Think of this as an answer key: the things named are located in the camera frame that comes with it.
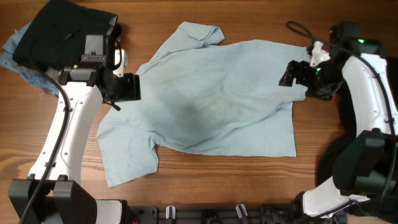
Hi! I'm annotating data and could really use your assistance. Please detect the light blue t-shirt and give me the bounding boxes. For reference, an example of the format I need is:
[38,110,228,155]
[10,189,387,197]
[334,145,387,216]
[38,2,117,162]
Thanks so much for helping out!
[97,22,308,187]

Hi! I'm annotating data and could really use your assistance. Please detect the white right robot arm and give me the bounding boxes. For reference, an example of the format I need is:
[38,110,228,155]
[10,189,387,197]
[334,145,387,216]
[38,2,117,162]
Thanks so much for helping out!
[279,21,397,223]

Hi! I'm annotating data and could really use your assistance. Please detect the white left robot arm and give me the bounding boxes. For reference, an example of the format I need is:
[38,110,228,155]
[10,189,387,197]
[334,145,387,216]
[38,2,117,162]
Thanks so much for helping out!
[9,35,141,223]

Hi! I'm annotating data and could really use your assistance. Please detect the black clothes pile right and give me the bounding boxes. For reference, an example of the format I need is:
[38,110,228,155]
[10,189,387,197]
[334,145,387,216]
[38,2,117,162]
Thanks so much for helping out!
[317,55,398,223]

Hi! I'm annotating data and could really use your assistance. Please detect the grey folded garment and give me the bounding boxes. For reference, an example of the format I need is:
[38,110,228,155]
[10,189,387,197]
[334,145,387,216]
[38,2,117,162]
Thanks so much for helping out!
[45,68,61,82]

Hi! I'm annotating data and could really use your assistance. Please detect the blue denim folded jeans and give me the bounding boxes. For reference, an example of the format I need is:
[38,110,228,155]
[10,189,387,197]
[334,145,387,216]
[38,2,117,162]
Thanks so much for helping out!
[0,22,60,97]

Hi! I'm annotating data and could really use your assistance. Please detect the black folded garment on stack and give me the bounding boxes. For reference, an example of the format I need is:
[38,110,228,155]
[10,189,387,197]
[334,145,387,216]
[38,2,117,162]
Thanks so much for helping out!
[12,0,118,70]

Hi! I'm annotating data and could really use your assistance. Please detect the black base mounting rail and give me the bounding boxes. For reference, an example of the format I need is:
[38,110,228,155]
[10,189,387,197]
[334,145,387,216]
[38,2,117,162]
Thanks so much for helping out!
[130,204,316,224]

